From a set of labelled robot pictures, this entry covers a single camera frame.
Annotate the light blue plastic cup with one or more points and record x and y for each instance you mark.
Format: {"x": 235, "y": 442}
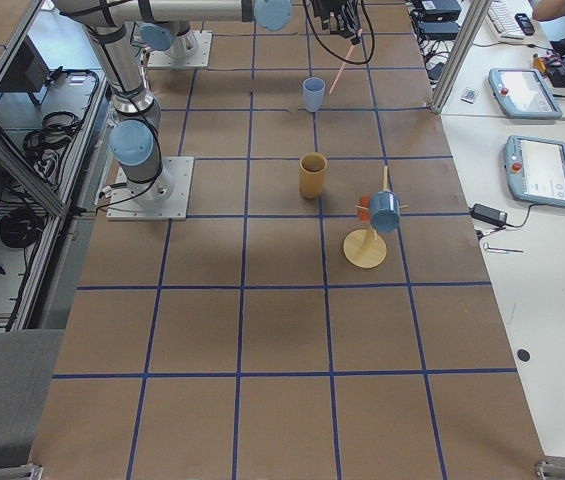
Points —
{"x": 313, "y": 89}

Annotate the rear robot base plate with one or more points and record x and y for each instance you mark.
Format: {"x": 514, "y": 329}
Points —
{"x": 188, "y": 51}

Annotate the black monitor on floor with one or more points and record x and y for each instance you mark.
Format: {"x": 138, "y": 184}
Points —
{"x": 27, "y": 73}

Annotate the aluminium frame post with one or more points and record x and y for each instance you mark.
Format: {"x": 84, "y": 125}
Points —
{"x": 473, "y": 20}

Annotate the lower teach pendant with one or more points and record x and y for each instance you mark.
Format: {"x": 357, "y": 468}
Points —
{"x": 535, "y": 170}

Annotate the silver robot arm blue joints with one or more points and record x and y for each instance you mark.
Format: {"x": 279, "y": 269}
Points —
{"x": 134, "y": 140}

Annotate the blue cup on stand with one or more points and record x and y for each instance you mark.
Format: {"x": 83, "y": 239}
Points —
{"x": 384, "y": 209}

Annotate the metal allen key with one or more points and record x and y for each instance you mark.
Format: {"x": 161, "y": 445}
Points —
{"x": 500, "y": 250}

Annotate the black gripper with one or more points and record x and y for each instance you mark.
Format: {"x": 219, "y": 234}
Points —
{"x": 340, "y": 15}

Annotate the black power adapter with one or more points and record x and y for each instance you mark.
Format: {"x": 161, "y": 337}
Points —
{"x": 488, "y": 215}

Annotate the upper teach pendant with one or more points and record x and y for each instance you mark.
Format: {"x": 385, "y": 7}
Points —
{"x": 523, "y": 94}

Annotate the teach pendant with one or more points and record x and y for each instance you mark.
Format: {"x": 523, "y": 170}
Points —
{"x": 523, "y": 94}
{"x": 535, "y": 170}

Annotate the white keyboard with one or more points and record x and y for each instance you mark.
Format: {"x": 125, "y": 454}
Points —
{"x": 502, "y": 23}

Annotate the yellow tall cup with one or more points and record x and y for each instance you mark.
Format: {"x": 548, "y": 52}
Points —
{"x": 312, "y": 175}

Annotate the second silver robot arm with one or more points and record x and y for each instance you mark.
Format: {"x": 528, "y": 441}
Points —
{"x": 166, "y": 25}

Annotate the wooden cup tree stand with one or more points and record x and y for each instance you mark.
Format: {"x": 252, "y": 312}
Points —
{"x": 366, "y": 248}

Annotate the pink chopstick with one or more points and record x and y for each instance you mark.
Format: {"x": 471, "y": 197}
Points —
{"x": 344, "y": 62}

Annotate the orange cup on stand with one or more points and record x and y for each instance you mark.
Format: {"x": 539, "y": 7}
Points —
{"x": 363, "y": 214}

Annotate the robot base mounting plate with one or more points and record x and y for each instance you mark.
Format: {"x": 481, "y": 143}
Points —
{"x": 167, "y": 199}

